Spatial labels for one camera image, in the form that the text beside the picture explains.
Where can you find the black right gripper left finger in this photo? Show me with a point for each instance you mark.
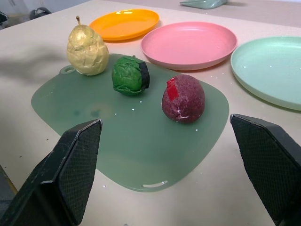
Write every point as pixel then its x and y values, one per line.
pixel 58 179

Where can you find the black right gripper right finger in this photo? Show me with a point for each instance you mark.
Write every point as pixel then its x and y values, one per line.
pixel 265 160

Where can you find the light green plate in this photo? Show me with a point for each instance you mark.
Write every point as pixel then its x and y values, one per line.
pixel 270 68

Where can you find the dark red ball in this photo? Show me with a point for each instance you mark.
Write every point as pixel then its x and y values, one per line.
pixel 184 99

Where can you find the green ball with black patch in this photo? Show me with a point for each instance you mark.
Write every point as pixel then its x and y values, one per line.
pixel 129 75

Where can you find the pink plate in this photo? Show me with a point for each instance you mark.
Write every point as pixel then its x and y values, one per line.
pixel 189 44

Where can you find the orange plate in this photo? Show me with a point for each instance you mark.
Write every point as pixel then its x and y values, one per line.
pixel 125 23

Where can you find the green cutting mat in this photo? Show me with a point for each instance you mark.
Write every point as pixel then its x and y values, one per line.
pixel 131 131

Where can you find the yellow pear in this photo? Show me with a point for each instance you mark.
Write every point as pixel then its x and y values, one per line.
pixel 87 51

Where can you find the black object at table edge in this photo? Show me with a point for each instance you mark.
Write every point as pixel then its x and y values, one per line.
pixel 3 20

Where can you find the pale green container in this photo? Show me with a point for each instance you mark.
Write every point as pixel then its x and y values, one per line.
pixel 203 3

